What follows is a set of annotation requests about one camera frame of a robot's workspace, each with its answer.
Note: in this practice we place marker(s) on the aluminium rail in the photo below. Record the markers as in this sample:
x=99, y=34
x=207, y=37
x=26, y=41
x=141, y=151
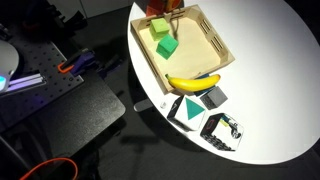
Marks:
x=26, y=82

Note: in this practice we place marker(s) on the grey table foot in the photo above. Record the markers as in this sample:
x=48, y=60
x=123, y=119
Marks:
x=142, y=106

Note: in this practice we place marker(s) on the grey cube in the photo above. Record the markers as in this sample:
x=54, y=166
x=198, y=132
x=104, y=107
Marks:
x=215, y=97

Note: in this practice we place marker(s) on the orange block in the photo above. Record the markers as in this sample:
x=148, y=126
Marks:
x=154, y=8

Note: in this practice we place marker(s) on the black and white printed cube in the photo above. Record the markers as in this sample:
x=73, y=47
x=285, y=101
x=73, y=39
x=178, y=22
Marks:
x=222, y=137

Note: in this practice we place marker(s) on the black perforated breadboard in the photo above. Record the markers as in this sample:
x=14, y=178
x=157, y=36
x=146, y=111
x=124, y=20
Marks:
x=41, y=56

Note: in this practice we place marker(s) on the white cube with teal triangle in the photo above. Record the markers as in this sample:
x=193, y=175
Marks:
x=191, y=110

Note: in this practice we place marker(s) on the yellow banana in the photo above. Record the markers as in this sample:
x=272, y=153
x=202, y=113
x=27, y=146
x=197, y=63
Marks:
x=193, y=84

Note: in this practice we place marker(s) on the light green block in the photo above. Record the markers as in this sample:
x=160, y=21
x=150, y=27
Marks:
x=159, y=27

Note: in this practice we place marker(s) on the dark green letter block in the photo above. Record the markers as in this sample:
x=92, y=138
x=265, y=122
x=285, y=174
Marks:
x=166, y=46

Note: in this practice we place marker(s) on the wooden tray with slots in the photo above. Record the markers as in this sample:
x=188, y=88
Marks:
x=195, y=58

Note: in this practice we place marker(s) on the black clamp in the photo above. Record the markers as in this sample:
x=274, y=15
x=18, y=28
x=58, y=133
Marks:
x=77, y=19

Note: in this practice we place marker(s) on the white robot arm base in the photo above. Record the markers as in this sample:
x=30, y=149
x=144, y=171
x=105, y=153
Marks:
x=6, y=60

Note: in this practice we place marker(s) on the black flat plate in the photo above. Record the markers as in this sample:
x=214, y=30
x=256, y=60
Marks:
x=83, y=110

